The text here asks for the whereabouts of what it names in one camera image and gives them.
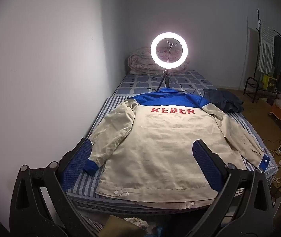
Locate phone holder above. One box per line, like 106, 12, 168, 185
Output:
166, 39, 178, 63

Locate yellow box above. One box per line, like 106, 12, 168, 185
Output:
262, 74, 278, 89

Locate white striped hanging towel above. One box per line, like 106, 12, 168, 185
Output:
258, 21, 275, 74

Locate white fluffy cloth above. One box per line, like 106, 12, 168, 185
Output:
124, 217, 149, 235

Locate black tripod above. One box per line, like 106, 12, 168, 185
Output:
156, 69, 170, 92

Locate black cable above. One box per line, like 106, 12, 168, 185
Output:
147, 83, 205, 97

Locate blue patterned bed sheet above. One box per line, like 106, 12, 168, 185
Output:
113, 69, 217, 97

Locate ring light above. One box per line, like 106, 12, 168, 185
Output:
150, 32, 189, 66

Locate blue white striped blanket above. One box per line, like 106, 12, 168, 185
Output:
65, 95, 279, 228

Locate black clothes rack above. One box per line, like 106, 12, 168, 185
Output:
243, 8, 281, 103

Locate dark blue clothes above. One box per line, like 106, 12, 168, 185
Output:
203, 89, 244, 113

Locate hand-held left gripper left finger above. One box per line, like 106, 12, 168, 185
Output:
9, 138, 106, 237

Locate beige and blue jacket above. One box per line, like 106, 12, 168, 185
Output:
83, 87, 271, 210

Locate olive cloth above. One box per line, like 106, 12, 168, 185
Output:
101, 215, 146, 237

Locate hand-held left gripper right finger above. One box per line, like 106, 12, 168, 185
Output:
190, 139, 281, 237

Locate folded floral quilt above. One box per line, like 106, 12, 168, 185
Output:
127, 47, 188, 74

